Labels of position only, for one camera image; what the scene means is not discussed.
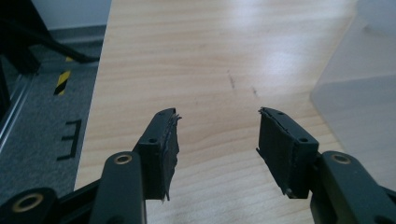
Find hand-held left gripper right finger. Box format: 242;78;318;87
256;106;320;200

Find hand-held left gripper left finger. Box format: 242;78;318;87
134;107;182;203

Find clear plastic storage box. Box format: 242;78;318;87
309;0;396;191

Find black floor tape marks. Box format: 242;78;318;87
56;119;82;161

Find yellow black striped tape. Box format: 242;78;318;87
53;56;74;96

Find black metal stand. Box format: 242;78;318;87
0;0;101;76

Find metal floor rail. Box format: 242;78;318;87
0;73;35;153

